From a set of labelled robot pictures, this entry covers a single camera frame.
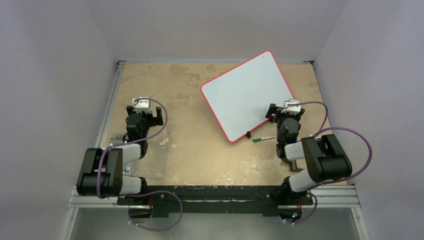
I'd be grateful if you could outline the green white marker pen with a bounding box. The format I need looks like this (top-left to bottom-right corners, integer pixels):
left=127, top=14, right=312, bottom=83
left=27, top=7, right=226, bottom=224
left=252, top=135, right=277, bottom=143

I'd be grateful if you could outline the grey metal crank handle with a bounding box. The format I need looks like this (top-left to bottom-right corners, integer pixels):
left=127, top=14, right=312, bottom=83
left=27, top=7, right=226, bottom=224
left=281, top=158, right=303, bottom=173

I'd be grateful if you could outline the red-framed whiteboard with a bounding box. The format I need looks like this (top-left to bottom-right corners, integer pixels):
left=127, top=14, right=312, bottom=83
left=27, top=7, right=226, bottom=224
left=200, top=50, right=294, bottom=143

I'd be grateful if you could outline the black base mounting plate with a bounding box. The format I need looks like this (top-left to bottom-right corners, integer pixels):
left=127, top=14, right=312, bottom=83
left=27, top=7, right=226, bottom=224
left=117, top=184, right=314, bottom=219

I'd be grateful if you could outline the aluminium frame rail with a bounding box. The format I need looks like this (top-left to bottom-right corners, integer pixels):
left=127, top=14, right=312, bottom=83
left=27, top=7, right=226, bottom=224
left=68, top=185, right=361, bottom=209

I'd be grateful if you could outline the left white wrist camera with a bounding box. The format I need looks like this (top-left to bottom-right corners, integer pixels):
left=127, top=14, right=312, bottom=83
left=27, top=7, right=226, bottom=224
left=132, top=97, right=152, bottom=114

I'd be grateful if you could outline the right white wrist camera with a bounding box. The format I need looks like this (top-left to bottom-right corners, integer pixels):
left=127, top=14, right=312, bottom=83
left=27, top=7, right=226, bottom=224
left=281, top=99, right=302, bottom=115

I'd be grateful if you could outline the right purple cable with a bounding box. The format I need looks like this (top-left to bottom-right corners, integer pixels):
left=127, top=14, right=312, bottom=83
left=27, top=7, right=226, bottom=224
left=283, top=100, right=374, bottom=226

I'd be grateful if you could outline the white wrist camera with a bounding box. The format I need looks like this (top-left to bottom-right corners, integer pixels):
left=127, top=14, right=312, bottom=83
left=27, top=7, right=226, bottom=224
left=281, top=99, right=302, bottom=115
left=132, top=97, right=152, bottom=114

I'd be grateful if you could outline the clear plastic screw box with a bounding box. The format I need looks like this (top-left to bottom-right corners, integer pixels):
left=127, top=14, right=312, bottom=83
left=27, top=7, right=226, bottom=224
left=108, top=134, right=169, bottom=179

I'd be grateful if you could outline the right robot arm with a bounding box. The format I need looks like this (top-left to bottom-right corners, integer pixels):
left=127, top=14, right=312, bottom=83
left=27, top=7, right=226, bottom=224
left=265, top=103, right=353, bottom=204

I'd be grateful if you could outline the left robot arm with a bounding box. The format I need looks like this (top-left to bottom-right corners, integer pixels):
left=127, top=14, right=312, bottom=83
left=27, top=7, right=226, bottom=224
left=76, top=105, right=168, bottom=205

